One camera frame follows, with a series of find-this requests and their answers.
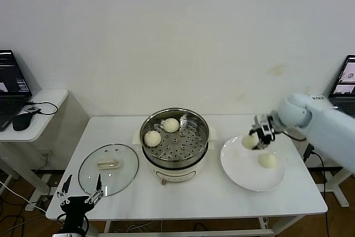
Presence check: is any stainless steel steamer basket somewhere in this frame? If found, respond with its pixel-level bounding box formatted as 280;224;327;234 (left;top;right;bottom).
139;108;211;165

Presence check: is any round glass pot lid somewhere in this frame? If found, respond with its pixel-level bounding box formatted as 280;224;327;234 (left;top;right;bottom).
78;143;139;198

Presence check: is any white floor power strip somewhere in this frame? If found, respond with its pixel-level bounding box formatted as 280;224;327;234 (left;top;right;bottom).
24;195;51;211

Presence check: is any white side table with mouse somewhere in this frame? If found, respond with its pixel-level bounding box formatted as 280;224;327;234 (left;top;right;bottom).
0;89;90;193

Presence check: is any white steamed baozi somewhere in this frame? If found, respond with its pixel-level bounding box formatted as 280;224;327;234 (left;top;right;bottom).
257;153;277;169
162;118;179;133
144;130;162;148
241;134;258;150

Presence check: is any white work table frame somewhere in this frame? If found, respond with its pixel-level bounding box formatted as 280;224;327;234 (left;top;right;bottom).
98;216;305;237

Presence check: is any grey laptop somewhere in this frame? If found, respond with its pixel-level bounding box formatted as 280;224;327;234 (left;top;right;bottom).
328;55;355;115

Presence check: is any black computer mouse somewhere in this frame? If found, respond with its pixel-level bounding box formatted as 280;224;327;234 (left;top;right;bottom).
12;113;34;132

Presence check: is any white round plate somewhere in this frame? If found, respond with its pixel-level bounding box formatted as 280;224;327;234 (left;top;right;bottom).
220;135;286;193

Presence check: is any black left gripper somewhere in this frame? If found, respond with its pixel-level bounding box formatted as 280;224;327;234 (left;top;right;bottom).
57;174;105;229

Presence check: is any cream electric cooker base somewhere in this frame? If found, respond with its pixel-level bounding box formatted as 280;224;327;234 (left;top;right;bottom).
133;125;219;185

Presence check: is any black usb hub with cable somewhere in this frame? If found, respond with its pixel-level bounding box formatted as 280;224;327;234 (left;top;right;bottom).
24;100;59;116

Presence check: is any black cable with adapter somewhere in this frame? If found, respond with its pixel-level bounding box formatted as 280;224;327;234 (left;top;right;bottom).
303;142;333;196

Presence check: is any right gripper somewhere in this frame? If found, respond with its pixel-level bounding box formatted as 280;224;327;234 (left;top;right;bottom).
248;114;277;152

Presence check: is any black laptop with mouse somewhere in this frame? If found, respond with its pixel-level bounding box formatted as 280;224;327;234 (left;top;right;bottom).
0;49;33;133

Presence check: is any white wall socket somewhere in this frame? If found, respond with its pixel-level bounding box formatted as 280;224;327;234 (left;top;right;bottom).
41;149;54;165

